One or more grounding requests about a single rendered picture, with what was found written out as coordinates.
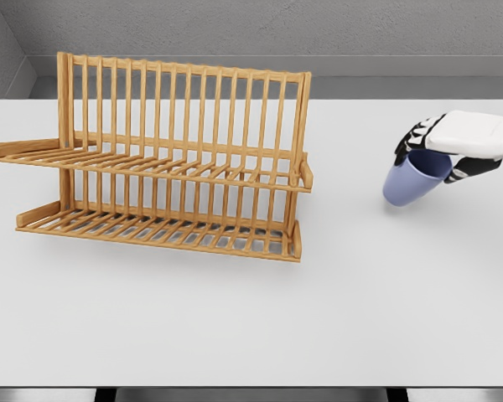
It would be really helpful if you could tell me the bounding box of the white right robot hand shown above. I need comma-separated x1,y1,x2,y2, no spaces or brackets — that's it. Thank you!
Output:
393,110,503,185

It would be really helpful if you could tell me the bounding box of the blue plastic cup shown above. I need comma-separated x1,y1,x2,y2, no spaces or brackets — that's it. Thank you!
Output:
381,149,453,208

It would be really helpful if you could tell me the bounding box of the wooden two-tier dish rack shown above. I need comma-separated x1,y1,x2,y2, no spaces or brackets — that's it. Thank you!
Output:
0,51,314,264

